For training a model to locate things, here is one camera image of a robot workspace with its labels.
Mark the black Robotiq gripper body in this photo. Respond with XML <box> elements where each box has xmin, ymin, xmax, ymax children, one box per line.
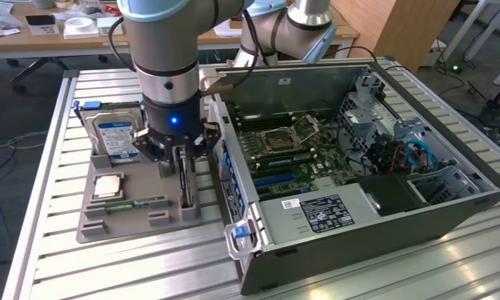
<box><xmin>143</xmin><ymin>93</ymin><xmax>207</xmax><ymax>143</ymax></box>

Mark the black low-profile graphics card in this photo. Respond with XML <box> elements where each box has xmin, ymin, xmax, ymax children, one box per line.
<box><xmin>175</xmin><ymin>145</ymin><xmax>200</xmax><ymax>209</ymax></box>

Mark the hard disk in blue caddy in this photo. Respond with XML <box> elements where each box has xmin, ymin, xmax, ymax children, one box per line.
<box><xmin>72</xmin><ymin>99</ymin><xmax>148</xmax><ymax>165</ymax></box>

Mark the grey plastic parts rack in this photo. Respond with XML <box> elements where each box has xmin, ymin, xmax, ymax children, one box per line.
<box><xmin>75</xmin><ymin>146</ymin><xmax>206</xmax><ymax>244</ymax></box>

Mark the silver CPU chip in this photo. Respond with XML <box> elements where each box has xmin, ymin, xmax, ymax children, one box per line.
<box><xmin>94</xmin><ymin>176</ymin><xmax>124</xmax><ymax>198</ymax></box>

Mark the CPU socket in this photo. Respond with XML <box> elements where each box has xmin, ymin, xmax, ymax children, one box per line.
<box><xmin>262</xmin><ymin>127</ymin><xmax>302</xmax><ymax>154</ymax></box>

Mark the black expansion slot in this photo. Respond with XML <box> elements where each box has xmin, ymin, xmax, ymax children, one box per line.
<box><xmin>252</xmin><ymin>167</ymin><xmax>295</xmax><ymax>181</ymax></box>

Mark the green RAM stick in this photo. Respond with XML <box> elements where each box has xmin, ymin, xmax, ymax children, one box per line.
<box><xmin>86</xmin><ymin>196</ymin><xmax>167</xmax><ymax>209</ymax></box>

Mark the blue expansion slot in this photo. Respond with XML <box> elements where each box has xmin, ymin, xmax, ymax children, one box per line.
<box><xmin>252</xmin><ymin>174</ymin><xmax>296</xmax><ymax>188</ymax></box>

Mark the silver socket cover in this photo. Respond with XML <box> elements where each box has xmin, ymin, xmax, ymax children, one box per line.
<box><xmin>291</xmin><ymin>114</ymin><xmax>323</xmax><ymax>144</ymax></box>

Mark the green Dell motherboard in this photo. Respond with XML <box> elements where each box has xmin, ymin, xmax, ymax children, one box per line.
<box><xmin>228</xmin><ymin>104</ymin><xmax>362</xmax><ymax>201</ymax></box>

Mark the stack of white papers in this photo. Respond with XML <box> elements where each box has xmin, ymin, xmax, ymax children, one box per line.
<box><xmin>214</xmin><ymin>18</ymin><xmax>243</xmax><ymax>39</ymax></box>

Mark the silver power supply unit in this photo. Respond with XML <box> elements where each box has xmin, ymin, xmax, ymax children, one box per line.
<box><xmin>256</xmin><ymin>182</ymin><xmax>385</xmax><ymax>246</ymax></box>

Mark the long wooden desk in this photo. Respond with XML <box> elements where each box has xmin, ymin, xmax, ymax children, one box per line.
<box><xmin>0</xmin><ymin>0</ymin><xmax>362</xmax><ymax>60</ymax></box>

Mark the silver chipset heatsink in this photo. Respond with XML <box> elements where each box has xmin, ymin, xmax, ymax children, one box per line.
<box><xmin>312</xmin><ymin>177</ymin><xmax>339</xmax><ymax>190</ymax></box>

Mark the plain white box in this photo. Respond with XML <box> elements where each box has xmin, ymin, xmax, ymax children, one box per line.
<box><xmin>96</xmin><ymin>17</ymin><xmax>122</xmax><ymax>37</ymax></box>

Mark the flat white base box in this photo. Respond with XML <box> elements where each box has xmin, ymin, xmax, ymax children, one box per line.
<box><xmin>62</xmin><ymin>24</ymin><xmax>102</xmax><ymax>41</ymax></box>

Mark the tall metal disk bay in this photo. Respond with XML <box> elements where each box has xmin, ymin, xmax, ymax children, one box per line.
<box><xmin>336</xmin><ymin>74</ymin><xmax>402</xmax><ymax>148</ymax></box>

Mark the black chair base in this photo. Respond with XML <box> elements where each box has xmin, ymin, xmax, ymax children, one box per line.
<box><xmin>8</xmin><ymin>56</ymin><xmax>110</xmax><ymax>93</ymax></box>

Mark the white tape roll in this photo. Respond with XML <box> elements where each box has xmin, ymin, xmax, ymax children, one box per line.
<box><xmin>66</xmin><ymin>17</ymin><xmax>92</xmax><ymax>31</ymax></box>

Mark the white box with black top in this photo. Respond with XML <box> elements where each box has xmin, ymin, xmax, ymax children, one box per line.
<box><xmin>26</xmin><ymin>14</ymin><xmax>62</xmax><ymax>36</ymax></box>

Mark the black plastic cover box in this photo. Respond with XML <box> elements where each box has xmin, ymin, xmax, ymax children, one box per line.
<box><xmin>356</xmin><ymin>173</ymin><xmax>431</xmax><ymax>218</ymax></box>

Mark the open dark grey PC case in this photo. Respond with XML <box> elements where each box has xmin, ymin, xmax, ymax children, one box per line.
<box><xmin>196</xmin><ymin>61</ymin><xmax>500</xmax><ymax>296</ymax></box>

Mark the clear plastic bag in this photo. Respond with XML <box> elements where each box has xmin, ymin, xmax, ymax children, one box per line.
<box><xmin>0</xmin><ymin>1</ymin><xmax>24</xmax><ymax>29</ymax></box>

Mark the low metal disk bay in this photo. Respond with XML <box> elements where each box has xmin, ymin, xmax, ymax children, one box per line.
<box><xmin>406</xmin><ymin>165</ymin><xmax>483</xmax><ymax>206</ymax></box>

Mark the wooden cabinet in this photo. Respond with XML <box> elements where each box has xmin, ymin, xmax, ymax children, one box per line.
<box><xmin>328</xmin><ymin>0</ymin><xmax>462</xmax><ymax>73</ymax></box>

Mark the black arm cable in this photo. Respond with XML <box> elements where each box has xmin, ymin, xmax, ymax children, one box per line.
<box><xmin>108</xmin><ymin>9</ymin><xmax>263</xmax><ymax>94</ymax></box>

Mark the black cable behind case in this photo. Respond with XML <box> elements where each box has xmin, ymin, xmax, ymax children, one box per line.
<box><xmin>332</xmin><ymin>46</ymin><xmax>406</xmax><ymax>69</ymax></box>

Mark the blue data wire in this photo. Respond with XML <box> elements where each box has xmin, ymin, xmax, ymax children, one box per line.
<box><xmin>402</xmin><ymin>140</ymin><xmax>439</xmax><ymax>174</ymax></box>

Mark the white metal table frame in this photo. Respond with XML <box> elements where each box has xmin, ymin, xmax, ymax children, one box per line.
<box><xmin>437</xmin><ymin>0</ymin><xmax>500</xmax><ymax>85</ymax></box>

